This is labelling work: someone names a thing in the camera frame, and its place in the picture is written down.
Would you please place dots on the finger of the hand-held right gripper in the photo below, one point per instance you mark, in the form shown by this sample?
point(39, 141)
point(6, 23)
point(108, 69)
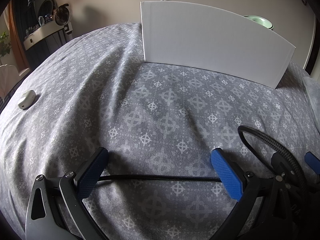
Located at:
point(313, 162)
point(278, 162)

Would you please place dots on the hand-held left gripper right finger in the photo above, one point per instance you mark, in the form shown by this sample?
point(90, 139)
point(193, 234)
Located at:
point(226, 177)

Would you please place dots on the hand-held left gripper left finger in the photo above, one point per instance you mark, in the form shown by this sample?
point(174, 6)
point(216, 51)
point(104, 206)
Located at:
point(91, 177)

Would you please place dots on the grey patterned blanket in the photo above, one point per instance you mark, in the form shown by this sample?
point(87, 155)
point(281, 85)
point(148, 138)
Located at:
point(125, 120)

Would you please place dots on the grey pillow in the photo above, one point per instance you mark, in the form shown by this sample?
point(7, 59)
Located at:
point(312, 92)

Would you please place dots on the white earbuds case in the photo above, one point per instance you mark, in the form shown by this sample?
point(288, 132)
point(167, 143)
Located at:
point(26, 99)

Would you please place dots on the white lampshade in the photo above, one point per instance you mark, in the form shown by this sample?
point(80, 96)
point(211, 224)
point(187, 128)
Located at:
point(7, 80)

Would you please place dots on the white cardboard box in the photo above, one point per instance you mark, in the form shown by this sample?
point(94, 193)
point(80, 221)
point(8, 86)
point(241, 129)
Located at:
point(205, 40)

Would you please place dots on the pale green bowl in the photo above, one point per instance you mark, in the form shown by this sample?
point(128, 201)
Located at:
point(261, 22)

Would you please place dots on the cream curved shelf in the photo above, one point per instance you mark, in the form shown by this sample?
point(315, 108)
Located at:
point(40, 33)

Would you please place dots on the orange curtain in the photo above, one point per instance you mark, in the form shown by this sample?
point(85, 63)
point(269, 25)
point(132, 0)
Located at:
point(17, 37)

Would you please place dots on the green potted plant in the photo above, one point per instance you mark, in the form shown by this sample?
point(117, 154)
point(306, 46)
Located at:
point(5, 43)

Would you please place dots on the round desk fan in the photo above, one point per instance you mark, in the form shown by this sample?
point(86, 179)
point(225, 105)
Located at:
point(61, 15)

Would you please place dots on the round dark mirror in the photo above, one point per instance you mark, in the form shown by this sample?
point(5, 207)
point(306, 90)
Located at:
point(46, 8)

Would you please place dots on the white door frame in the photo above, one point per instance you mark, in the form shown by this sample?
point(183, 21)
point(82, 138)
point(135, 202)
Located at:
point(310, 40)

